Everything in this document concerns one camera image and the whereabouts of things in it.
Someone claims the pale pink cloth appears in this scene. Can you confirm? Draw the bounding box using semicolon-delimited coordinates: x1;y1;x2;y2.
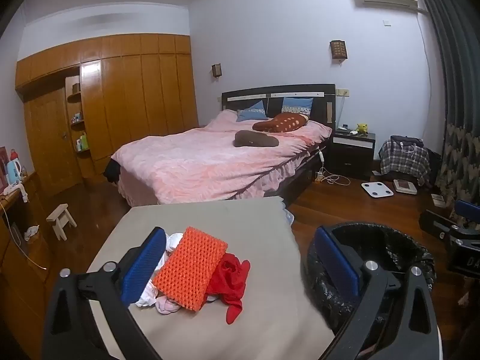
136;279;160;307

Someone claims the brown pillow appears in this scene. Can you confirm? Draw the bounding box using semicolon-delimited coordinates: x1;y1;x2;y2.
234;130;280;148

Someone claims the dark nightstand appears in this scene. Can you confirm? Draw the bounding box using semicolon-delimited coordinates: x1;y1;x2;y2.
330;127;376;181

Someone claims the pink blanket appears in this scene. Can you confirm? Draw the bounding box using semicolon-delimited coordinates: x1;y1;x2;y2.
112;109;333;208

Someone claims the white body scale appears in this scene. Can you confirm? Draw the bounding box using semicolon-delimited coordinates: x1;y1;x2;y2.
361;181;394;199

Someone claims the scale with red-brown centre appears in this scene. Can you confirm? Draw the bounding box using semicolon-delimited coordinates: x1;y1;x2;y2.
393;179;419;195

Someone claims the dark wooden bed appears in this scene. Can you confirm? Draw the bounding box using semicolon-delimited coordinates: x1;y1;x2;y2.
104;83;337;208

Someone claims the pink sock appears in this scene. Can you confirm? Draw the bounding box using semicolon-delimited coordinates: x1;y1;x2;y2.
155;295;182;315

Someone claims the blue pillow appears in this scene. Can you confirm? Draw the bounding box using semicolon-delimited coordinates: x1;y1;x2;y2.
236;100;268;122
281;97;314;117

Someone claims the black cloth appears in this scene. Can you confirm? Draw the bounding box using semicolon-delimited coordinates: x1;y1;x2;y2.
104;158;121;184

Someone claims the dark green patterned curtain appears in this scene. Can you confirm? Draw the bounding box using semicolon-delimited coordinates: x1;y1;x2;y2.
407;0;480;233

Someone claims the red plastic bag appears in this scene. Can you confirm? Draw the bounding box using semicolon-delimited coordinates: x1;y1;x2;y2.
205;253;251;325

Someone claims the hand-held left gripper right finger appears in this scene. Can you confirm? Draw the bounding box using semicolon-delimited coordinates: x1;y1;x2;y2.
314;226;440;360

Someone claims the plaid cloth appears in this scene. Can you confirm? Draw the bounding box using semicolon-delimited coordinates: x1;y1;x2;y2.
379;139;431;186

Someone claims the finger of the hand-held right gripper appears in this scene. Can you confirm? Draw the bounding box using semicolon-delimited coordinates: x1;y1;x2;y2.
454;199;480;230
419;209;457;240

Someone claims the large wall lamp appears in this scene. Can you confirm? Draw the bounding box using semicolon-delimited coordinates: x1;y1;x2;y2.
330;40;348;62

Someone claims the white wooden stool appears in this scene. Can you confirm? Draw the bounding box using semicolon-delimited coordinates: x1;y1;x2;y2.
46;203;77;241

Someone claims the clear plastic bag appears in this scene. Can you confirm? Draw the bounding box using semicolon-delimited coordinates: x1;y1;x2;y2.
280;199;295;226

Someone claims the wooden side cabinet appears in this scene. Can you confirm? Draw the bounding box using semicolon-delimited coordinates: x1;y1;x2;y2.
0;170;53;349

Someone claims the dark bag with white cords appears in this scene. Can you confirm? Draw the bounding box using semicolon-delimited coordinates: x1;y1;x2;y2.
390;135;424;149

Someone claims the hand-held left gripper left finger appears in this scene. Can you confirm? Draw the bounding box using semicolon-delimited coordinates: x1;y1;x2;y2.
43;227;167;360

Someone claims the wooden wardrobe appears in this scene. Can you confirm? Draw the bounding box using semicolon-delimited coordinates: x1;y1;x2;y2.
15;33;199;196

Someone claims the red-brown dotted pillow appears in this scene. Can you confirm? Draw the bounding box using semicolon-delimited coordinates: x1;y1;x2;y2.
252;112;309;134

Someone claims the bin with black plastic liner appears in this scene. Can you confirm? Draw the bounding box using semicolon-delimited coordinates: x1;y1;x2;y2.
302;221;437;350

